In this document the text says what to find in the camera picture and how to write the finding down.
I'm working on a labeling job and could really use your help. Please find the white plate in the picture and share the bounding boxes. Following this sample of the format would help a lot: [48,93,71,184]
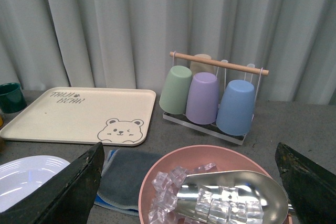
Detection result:
[1,155,70,212]

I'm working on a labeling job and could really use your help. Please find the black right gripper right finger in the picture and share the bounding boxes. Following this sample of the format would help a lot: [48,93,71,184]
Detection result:
[275,143,335,223]

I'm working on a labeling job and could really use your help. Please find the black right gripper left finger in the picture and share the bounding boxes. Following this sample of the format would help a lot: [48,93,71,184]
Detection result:
[1,143,104,223]

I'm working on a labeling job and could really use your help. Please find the metal ice scoop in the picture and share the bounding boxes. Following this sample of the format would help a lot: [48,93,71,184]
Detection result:
[175,170,289,223]

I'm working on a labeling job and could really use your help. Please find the blue plastic cup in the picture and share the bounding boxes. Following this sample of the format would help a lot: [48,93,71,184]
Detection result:
[216,80,255,136]

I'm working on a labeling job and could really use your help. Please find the cream bear tray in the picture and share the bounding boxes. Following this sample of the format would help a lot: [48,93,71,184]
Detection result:
[1,87,156,146]

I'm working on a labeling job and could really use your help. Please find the grey blue cloth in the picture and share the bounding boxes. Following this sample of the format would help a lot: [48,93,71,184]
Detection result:
[94,148,162,216]

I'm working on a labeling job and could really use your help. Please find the dark green mug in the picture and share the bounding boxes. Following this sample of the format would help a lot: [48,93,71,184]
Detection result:
[1,82,27,114]

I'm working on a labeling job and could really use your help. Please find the beige plastic cup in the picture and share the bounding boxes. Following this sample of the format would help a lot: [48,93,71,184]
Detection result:
[190,54,214,76]

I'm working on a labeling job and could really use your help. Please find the green plastic cup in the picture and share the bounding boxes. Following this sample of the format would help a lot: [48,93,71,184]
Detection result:
[159,66,193,114]

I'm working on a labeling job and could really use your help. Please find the pink bowl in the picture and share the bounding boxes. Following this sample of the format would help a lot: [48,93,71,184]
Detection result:
[138,145,270,223]

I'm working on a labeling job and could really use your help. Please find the grey curtain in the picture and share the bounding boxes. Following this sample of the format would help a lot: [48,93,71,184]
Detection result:
[1,0,335,105]

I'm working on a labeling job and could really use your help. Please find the purple plastic cup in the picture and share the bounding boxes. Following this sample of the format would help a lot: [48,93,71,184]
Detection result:
[185,72,219,125]

